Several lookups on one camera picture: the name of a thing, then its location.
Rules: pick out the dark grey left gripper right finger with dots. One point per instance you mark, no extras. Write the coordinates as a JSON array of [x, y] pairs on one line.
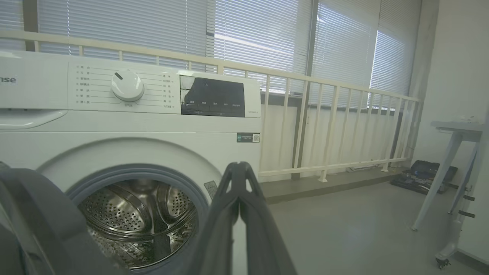
[[263, 244]]

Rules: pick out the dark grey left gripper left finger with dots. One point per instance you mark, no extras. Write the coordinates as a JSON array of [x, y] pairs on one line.
[[214, 236]]

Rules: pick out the grey washing machine door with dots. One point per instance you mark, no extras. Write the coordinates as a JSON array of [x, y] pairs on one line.
[[42, 214]]

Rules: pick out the washing machine drum with clothes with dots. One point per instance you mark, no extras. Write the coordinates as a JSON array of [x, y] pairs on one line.
[[130, 217]]

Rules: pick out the white front-load washing machine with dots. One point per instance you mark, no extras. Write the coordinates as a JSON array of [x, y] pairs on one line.
[[160, 133]]

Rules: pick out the black washing machine display panel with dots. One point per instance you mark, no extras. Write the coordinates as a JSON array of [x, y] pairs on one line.
[[214, 97]]

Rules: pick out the white round control knob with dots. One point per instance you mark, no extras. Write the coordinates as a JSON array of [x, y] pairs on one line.
[[128, 87]]

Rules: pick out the black open toolbox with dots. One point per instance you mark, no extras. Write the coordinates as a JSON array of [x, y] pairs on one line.
[[424, 175]]

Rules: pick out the grey warning sticker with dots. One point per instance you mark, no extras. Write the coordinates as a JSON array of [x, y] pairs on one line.
[[211, 189]]

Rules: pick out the dark QR code sticker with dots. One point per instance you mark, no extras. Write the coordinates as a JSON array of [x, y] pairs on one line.
[[248, 137]]

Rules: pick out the cream white railing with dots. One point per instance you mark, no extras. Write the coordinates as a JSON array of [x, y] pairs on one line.
[[328, 82]]

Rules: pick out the white window blind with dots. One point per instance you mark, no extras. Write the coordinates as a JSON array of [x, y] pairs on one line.
[[126, 26], [344, 49], [259, 38]]

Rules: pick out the white table with casters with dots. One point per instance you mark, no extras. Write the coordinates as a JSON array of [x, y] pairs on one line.
[[458, 131]]

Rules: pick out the white detergent drawer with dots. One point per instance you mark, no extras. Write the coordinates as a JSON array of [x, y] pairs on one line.
[[30, 95]]

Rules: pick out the grey window post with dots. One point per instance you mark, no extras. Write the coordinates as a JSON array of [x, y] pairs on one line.
[[310, 46]]

